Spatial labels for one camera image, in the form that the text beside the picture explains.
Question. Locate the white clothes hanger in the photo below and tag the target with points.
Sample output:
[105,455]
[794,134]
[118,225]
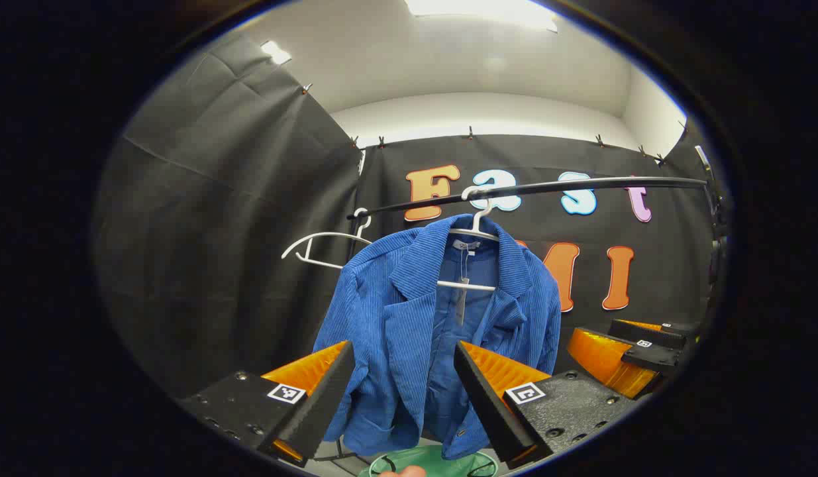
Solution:
[329,233]
[468,286]

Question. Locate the small ceiling light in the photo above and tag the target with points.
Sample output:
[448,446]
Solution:
[276,53]

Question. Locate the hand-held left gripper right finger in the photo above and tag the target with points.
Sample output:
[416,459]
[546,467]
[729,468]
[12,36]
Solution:
[485,411]

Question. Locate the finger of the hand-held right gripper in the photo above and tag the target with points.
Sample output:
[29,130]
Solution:
[647,333]
[654,358]

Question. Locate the green laundry hamper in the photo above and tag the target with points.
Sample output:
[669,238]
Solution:
[442,460]

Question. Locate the large ceiling light panel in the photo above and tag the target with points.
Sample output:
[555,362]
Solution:
[481,10]

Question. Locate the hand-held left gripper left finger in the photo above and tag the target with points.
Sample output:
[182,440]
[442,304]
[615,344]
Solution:
[322,404]

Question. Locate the black clothes rack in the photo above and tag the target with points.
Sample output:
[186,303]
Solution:
[548,188]

